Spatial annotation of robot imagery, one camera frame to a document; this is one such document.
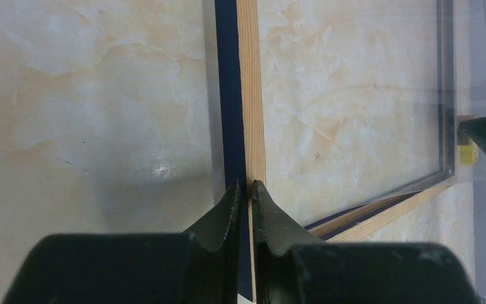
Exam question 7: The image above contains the clear acrylic sheet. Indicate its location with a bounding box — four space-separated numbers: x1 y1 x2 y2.
202 0 486 211

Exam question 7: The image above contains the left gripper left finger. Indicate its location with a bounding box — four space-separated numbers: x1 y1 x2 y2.
182 180 243 303

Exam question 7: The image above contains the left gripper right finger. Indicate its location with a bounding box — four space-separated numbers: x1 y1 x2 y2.
251 180 323 303

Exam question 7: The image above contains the wooden picture frame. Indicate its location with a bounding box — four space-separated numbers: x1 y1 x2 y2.
216 1 477 303

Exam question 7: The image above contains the small yellow toy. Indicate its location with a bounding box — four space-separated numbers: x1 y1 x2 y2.
458 139 479 166

